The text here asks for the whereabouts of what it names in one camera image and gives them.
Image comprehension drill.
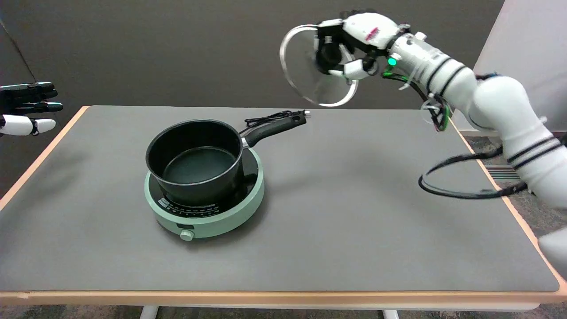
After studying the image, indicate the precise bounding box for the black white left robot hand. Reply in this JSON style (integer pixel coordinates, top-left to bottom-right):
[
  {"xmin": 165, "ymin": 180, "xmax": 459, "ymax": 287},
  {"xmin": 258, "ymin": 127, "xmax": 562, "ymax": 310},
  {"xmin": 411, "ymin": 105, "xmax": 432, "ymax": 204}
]
[{"xmin": 0, "ymin": 82, "xmax": 64, "ymax": 137}]

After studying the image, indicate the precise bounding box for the white partition panel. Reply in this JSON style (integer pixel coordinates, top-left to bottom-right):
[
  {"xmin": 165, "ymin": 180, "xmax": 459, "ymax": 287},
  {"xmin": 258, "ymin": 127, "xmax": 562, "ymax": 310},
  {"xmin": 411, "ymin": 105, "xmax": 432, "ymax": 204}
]
[{"xmin": 451, "ymin": 0, "xmax": 567, "ymax": 137}]

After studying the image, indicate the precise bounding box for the black soup pot with handle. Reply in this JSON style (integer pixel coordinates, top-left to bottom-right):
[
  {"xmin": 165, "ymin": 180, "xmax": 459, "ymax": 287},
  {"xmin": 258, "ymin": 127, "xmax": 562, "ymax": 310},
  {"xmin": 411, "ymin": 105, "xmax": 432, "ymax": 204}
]
[{"xmin": 145, "ymin": 115, "xmax": 307, "ymax": 208}]

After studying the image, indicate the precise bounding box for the floor vent grille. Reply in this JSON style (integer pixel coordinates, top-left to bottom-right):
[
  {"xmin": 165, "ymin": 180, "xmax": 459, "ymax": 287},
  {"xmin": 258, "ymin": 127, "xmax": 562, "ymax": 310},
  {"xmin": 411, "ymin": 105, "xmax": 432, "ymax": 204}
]
[{"xmin": 483, "ymin": 165, "xmax": 522, "ymax": 180}]

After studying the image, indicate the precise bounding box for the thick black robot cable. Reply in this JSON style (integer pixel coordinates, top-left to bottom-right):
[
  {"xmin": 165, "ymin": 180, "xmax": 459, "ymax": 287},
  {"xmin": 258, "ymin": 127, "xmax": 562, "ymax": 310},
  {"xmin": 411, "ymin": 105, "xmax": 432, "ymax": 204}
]
[{"xmin": 419, "ymin": 133, "xmax": 567, "ymax": 200}]

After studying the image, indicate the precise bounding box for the green round induction cooker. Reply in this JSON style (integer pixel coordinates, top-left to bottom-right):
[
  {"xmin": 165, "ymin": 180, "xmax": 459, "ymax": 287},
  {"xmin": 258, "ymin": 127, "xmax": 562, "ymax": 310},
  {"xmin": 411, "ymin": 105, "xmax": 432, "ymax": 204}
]
[{"xmin": 144, "ymin": 148, "xmax": 265, "ymax": 242}]

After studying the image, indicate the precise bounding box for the green red wrist wire bundle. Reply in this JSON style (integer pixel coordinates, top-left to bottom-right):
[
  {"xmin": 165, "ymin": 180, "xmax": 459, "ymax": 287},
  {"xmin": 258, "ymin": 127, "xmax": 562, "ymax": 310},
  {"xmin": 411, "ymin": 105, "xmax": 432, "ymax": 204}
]
[{"xmin": 382, "ymin": 70, "xmax": 452, "ymax": 132}]

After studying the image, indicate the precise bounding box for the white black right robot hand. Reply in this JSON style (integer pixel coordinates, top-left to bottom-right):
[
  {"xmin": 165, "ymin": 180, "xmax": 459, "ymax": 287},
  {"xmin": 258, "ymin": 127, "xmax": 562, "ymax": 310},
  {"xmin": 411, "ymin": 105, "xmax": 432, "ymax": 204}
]
[{"xmin": 315, "ymin": 10, "xmax": 411, "ymax": 85}]

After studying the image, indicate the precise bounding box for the glass pot lid black knob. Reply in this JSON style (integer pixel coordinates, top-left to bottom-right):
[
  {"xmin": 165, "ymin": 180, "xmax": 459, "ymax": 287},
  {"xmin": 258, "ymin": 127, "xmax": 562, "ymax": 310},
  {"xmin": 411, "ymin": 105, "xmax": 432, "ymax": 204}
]
[{"xmin": 280, "ymin": 24, "xmax": 359, "ymax": 108}]

